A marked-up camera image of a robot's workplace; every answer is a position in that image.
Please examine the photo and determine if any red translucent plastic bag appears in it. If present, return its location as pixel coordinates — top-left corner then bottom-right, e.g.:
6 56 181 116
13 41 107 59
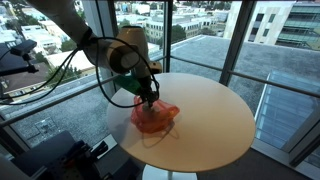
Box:
130 95 181 135

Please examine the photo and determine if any dark horizontal window rail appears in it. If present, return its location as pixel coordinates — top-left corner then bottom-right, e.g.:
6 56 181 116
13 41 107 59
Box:
169 55 320 99
0 75 118 128

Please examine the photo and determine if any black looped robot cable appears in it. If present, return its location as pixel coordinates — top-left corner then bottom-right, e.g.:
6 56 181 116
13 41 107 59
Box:
94 35 162 110

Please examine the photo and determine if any dark grey equipment box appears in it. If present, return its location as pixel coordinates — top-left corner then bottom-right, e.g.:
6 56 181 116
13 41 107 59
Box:
10 129 113 180

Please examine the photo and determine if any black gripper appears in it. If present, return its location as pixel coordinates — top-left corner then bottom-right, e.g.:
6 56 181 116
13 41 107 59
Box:
137 75 160 112

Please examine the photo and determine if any black clamp device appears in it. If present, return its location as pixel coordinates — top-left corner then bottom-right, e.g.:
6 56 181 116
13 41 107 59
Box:
63 139 110 178

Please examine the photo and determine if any white table pedestal base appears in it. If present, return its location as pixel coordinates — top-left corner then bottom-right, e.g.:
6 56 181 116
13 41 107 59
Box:
141 164 198 180

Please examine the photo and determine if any green wrist mounted part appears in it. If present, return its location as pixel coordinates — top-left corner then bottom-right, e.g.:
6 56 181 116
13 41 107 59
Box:
115 74 142 96

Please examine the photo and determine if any black external camera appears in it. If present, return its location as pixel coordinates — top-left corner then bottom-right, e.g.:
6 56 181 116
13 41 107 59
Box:
9 39 38 57

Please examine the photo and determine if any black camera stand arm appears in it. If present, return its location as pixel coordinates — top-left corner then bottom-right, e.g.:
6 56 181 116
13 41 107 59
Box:
0 53 40 78

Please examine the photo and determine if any dark vertical window mullion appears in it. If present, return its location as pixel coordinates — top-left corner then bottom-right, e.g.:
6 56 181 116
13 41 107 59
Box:
218 0 258 87

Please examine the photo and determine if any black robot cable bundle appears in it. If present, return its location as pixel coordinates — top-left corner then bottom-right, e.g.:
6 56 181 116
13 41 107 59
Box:
0 31 93 106

